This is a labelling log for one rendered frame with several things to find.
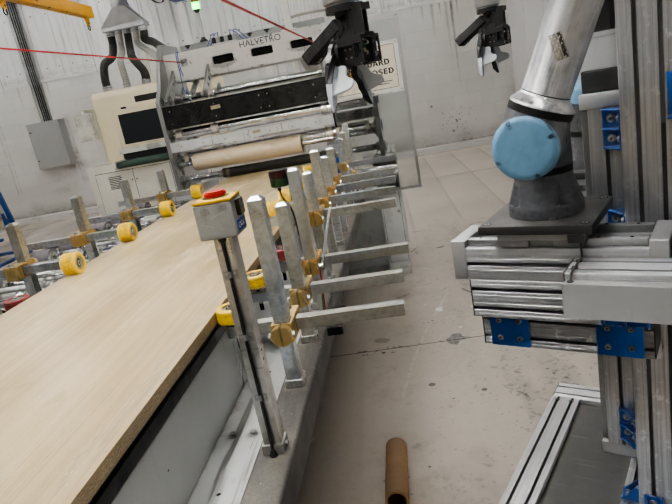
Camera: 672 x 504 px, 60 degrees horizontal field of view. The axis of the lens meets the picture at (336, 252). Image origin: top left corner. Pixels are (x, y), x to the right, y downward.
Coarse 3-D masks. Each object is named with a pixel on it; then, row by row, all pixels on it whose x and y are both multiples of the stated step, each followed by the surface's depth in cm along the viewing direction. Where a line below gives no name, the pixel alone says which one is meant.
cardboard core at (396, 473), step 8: (392, 440) 218; (400, 440) 218; (392, 448) 213; (400, 448) 213; (392, 456) 209; (400, 456) 208; (392, 464) 204; (400, 464) 204; (392, 472) 200; (400, 472) 200; (392, 480) 196; (400, 480) 196; (408, 480) 201; (392, 488) 192; (400, 488) 192; (408, 488) 196; (392, 496) 198; (400, 496) 198; (408, 496) 192
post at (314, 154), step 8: (312, 152) 224; (312, 160) 225; (320, 160) 226; (312, 168) 226; (320, 168) 225; (320, 176) 226; (320, 184) 227; (320, 192) 228; (328, 232) 232; (328, 240) 233; (328, 248) 234; (336, 248) 234
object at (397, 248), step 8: (368, 248) 187; (376, 248) 185; (384, 248) 185; (392, 248) 184; (400, 248) 184; (408, 248) 184; (320, 256) 188; (328, 256) 187; (336, 256) 187; (344, 256) 187; (352, 256) 186; (360, 256) 186; (368, 256) 186; (376, 256) 186; (384, 256) 185; (280, 264) 189; (328, 264) 188
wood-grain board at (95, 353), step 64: (256, 192) 323; (128, 256) 222; (192, 256) 203; (256, 256) 187; (0, 320) 170; (64, 320) 158; (128, 320) 148; (192, 320) 139; (0, 384) 123; (64, 384) 117; (128, 384) 111; (0, 448) 96; (64, 448) 92
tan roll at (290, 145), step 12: (252, 144) 411; (264, 144) 408; (276, 144) 407; (288, 144) 405; (300, 144) 404; (192, 156) 416; (204, 156) 414; (216, 156) 413; (228, 156) 411; (240, 156) 411; (252, 156) 410; (264, 156) 411; (276, 156) 412; (204, 168) 418
